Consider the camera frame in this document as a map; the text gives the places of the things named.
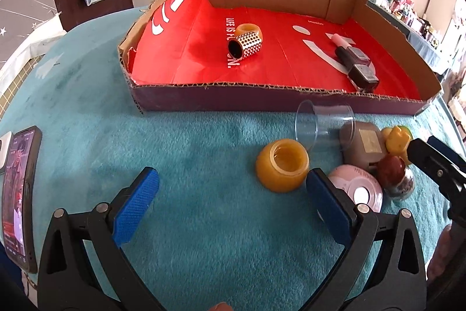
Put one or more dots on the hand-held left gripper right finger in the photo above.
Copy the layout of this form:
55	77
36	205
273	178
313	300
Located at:
327	212

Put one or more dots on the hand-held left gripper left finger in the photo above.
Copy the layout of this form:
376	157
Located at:
136	209

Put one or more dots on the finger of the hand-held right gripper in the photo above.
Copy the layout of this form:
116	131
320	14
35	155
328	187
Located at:
447	152
433	165

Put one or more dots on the glitter bottle dark red cap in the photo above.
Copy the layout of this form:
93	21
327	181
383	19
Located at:
391	169

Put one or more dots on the pink round device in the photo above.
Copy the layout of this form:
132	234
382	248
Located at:
360	183

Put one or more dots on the green and yellow toy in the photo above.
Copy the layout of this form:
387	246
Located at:
397	139

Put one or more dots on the taupe square case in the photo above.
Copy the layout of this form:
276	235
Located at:
364	147

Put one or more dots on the amber yellow jar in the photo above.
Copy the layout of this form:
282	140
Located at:
249	28
269	169

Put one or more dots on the clear plastic cup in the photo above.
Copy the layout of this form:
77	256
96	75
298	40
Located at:
324	125

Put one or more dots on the black-capped nail polish bottle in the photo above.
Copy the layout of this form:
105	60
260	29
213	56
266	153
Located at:
364	79

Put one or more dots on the pink-capped nail polish bottle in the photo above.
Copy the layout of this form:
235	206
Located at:
360	56

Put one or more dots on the cardboard box with red lining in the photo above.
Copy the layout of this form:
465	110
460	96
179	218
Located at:
255	96

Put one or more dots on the studded metal cylinder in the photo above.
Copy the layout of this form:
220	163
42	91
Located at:
247	43

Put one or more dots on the person's right hand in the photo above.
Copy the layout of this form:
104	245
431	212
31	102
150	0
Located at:
442	252

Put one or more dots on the smartphone in dark case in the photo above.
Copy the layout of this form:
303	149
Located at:
18	194

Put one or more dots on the white charger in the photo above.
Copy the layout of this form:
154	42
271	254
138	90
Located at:
4	150

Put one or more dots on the row of small bottles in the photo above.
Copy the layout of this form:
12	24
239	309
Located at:
411	12

